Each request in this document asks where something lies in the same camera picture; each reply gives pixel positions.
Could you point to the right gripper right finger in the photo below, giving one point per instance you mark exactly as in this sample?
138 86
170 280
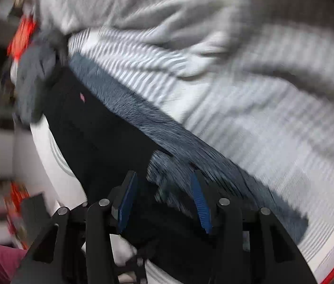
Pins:
247 246

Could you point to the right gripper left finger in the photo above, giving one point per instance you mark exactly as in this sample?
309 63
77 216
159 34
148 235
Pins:
75 246

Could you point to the black skirt blue patterned waistband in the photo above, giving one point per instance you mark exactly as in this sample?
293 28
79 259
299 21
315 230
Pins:
104 131

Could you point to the grey striped white bedding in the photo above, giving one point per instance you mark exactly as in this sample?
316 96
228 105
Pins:
253 79

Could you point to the grey jacket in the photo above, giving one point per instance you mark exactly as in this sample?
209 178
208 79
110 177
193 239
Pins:
46 54

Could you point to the small red pillow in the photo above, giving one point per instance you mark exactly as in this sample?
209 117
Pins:
21 38

